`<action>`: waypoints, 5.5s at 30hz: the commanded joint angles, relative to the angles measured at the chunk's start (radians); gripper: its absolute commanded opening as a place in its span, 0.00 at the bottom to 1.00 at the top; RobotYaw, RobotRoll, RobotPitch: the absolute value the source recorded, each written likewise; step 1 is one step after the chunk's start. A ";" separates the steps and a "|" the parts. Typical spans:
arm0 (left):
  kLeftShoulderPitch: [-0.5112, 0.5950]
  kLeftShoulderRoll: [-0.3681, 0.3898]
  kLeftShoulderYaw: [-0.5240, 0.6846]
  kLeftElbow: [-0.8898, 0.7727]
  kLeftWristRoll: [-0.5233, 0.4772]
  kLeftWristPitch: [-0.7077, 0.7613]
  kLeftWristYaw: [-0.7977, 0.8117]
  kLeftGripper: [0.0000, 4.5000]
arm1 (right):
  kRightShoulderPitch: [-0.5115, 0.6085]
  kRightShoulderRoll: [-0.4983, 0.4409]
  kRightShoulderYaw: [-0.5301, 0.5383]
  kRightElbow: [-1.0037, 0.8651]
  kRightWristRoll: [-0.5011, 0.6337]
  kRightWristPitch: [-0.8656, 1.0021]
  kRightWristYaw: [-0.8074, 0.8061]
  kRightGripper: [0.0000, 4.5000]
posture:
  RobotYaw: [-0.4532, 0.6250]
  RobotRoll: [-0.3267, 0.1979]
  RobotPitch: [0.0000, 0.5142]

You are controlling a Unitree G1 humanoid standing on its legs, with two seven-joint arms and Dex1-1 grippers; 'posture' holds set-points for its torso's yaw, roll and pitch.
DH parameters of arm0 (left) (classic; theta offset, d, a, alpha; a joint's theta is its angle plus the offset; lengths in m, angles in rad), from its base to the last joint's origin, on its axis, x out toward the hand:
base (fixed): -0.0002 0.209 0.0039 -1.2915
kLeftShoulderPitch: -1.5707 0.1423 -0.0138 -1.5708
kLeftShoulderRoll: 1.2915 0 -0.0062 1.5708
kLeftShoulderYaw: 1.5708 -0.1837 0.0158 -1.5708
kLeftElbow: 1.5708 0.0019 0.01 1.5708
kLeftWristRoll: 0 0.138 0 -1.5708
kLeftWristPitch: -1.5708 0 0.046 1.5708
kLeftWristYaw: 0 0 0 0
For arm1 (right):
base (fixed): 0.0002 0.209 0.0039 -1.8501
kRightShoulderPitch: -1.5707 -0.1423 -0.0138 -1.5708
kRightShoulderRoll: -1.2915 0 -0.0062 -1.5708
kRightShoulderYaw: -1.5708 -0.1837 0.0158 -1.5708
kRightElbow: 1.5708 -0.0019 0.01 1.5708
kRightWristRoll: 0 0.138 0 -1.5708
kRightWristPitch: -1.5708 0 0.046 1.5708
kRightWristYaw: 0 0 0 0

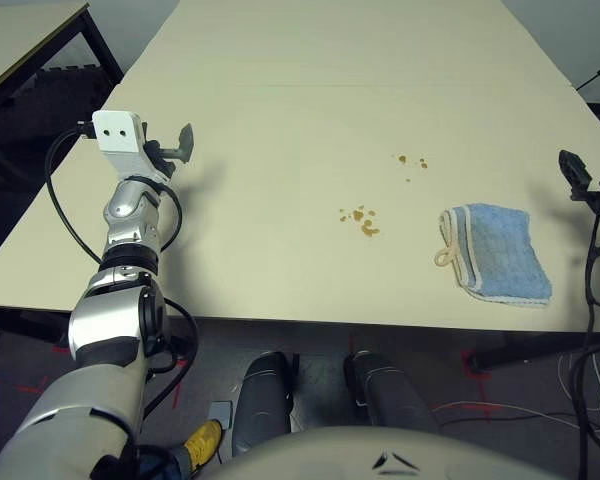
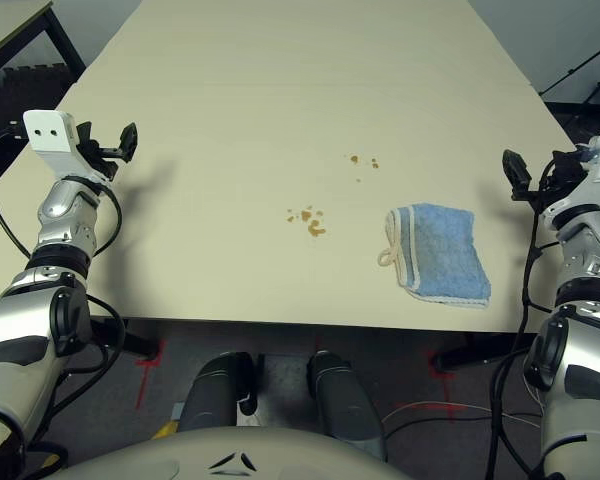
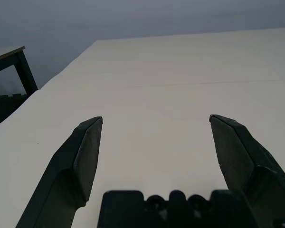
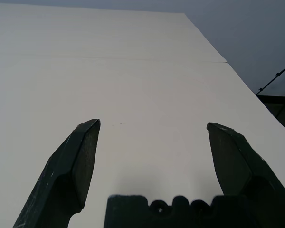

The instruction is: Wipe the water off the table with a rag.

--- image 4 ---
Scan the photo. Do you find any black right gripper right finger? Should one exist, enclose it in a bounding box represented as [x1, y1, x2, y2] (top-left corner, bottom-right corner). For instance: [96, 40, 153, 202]
[206, 122, 285, 228]

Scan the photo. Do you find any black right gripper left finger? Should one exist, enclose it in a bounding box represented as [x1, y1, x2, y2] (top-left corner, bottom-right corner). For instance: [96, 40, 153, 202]
[13, 119, 101, 228]

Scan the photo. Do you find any black tripod stand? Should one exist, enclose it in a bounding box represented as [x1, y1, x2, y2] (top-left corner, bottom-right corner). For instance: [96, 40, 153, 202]
[257, 58, 285, 95]

